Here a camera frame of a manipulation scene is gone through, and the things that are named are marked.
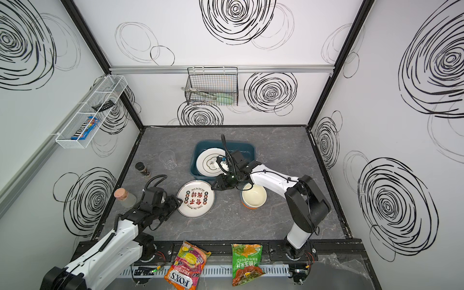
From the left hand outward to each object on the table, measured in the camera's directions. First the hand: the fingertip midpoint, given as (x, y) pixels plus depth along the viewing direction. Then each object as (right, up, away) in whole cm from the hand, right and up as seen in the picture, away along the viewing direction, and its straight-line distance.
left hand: (182, 203), depth 85 cm
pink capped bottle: (-24, +4, -5) cm, 25 cm away
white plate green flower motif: (+10, +18, +14) cm, 24 cm away
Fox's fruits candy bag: (+7, -19, -18) cm, 27 cm away
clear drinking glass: (-13, +21, +17) cm, 30 cm away
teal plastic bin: (+33, +26, +17) cm, 45 cm away
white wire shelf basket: (-38, +57, +6) cm, 69 cm away
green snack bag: (+30, -16, -18) cm, 38 cm away
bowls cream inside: (+34, +3, -2) cm, 35 cm away
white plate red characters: (+7, +1, +3) cm, 8 cm away
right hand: (+15, +8, -5) cm, 18 cm away
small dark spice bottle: (-22, +17, +4) cm, 28 cm away
